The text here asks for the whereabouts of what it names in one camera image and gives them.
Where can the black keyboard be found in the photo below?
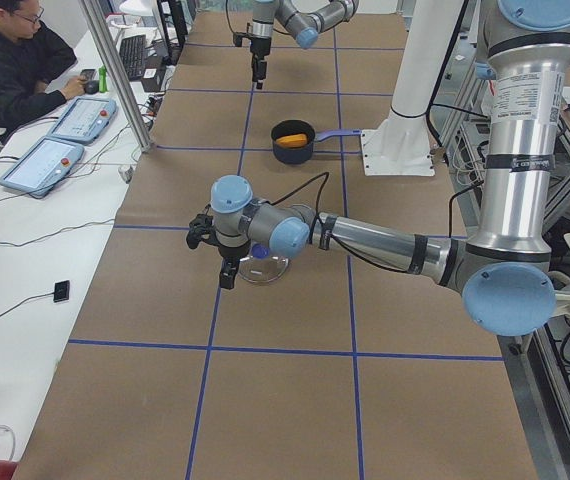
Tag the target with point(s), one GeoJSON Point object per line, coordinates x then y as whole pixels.
{"type": "Point", "coordinates": [132, 52]}

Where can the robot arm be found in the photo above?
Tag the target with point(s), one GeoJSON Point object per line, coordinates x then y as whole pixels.
{"type": "Point", "coordinates": [303, 27]}
{"type": "Point", "coordinates": [500, 271]}

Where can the blue teach pendant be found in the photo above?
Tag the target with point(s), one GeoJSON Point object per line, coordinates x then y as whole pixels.
{"type": "Point", "coordinates": [84, 119]}
{"type": "Point", "coordinates": [44, 165]}

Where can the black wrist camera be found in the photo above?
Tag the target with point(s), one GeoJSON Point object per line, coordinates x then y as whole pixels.
{"type": "Point", "coordinates": [201, 230]}
{"type": "Point", "coordinates": [239, 37]}

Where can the green bottle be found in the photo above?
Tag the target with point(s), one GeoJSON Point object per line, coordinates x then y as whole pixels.
{"type": "Point", "coordinates": [102, 79]}

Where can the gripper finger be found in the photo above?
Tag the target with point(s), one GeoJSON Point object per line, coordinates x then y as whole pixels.
{"type": "Point", "coordinates": [227, 274]}
{"type": "Point", "coordinates": [256, 70]}
{"type": "Point", "coordinates": [262, 73]}

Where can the far blue teach pendant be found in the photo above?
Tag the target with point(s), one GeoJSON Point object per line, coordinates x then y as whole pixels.
{"type": "Point", "coordinates": [84, 119]}

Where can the near blue teach pendant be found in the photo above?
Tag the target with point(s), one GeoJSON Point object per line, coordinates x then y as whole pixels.
{"type": "Point", "coordinates": [44, 165]}

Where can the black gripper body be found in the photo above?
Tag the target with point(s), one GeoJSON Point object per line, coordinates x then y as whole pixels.
{"type": "Point", "coordinates": [260, 47]}
{"type": "Point", "coordinates": [228, 251]}

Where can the person in black hoodie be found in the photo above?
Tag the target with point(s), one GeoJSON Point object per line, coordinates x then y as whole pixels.
{"type": "Point", "coordinates": [31, 57]}

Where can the glass lid blue knob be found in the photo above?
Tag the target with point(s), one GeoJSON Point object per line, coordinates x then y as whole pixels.
{"type": "Point", "coordinates": [262, 266]}

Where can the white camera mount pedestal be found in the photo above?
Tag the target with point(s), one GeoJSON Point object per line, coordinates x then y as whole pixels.
{"type": "Point", "coordinates": [400, 145]}

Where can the dark blue saucepan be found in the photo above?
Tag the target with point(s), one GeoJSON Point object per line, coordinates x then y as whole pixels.
{"type": "Point", "coordinates": [301, 155]}

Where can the yellow corn cob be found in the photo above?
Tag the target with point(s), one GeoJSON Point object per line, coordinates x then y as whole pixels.
{"type": "Point", "coordinates": [292, 141]}

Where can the aluminium frame post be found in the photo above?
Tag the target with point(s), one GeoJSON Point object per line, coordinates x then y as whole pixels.
{"type": "Point", "coordinates": [120, 83]}

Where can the small black puck device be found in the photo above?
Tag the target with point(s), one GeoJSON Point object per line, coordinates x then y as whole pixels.
{"type": "Point", "coordinates": [61, 291]}

